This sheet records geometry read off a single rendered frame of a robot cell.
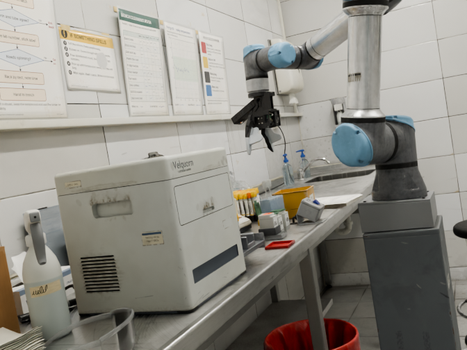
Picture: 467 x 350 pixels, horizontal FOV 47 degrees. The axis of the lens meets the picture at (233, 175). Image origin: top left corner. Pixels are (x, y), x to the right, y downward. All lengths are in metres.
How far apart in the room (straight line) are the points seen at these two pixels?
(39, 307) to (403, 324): 0.97
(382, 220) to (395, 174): 0.13
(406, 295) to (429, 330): 0.11
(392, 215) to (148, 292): 0.74
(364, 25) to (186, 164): 0.62
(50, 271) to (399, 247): 0.91
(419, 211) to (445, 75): 2.49
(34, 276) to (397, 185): 0.95
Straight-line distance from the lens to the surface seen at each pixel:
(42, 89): 1.72
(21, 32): 1.71
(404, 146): 1.53
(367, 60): 1.43
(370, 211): 1.52
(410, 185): 1.54
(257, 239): 1.43
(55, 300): 1.06
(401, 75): 3.94
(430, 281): 1.54
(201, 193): 1.10
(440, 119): 3.92
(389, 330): 1.60
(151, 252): 1.04
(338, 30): 1.66
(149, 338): 0.95
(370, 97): 1.43
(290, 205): 1.96
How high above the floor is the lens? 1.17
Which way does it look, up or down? 3 degrees down
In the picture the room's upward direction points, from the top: 9 degrees counter-clockwise
